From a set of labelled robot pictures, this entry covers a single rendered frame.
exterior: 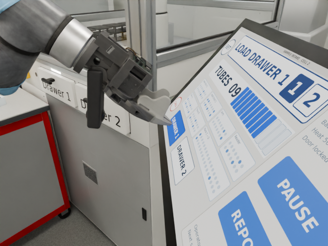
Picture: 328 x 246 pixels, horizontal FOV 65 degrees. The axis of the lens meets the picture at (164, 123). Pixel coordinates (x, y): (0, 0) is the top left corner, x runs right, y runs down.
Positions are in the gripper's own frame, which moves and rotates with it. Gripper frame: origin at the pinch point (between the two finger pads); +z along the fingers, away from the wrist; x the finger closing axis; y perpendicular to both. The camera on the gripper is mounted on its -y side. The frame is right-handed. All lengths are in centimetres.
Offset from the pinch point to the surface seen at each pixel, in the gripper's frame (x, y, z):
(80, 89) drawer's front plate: 46, -26, -16
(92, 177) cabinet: 50, -63, 12
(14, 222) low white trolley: 48, -109, -3
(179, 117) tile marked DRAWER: 1.8, 2.3, 2.5
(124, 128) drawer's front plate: 28.4, -20.7, 2.3
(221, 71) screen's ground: 2.4, 15.0, 2.5
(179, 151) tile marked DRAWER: -8.5, 0.6, 2.5
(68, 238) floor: 53, -110, 26
